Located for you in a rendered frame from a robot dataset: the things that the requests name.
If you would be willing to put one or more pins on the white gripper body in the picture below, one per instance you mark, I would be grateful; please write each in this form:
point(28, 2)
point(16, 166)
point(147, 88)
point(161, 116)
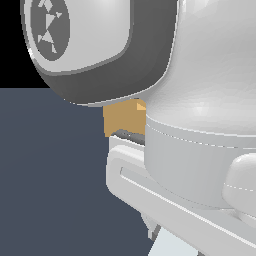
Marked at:
point(133, 173)

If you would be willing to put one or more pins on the tan wooden box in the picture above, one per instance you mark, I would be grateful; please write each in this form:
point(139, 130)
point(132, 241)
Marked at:
point(123, 116)

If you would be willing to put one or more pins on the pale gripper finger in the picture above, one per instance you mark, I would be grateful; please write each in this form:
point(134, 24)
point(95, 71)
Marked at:
point(170, 245)

